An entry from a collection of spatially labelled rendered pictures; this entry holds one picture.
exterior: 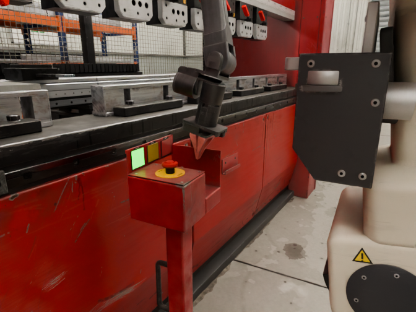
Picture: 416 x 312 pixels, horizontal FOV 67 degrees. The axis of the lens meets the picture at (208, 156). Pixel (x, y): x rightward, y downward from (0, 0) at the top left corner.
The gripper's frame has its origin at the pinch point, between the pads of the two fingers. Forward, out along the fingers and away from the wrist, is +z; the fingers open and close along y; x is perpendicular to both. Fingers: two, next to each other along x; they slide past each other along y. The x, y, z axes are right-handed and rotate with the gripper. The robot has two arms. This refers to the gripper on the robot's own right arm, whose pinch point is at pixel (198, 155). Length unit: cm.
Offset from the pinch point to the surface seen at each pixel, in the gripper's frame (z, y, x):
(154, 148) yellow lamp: 0.7, 10.8, 4.7
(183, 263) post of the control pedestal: 27.7, -6.1, 7.9
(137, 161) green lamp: 2.2, 10.4, 11.8
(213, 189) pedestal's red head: 8.5, -5.8, -1.6
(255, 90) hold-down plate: -4, 20, -102
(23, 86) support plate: -16.0, 18.4, 35.5
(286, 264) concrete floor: 76, -30, -78
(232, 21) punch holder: -35, 34, -82
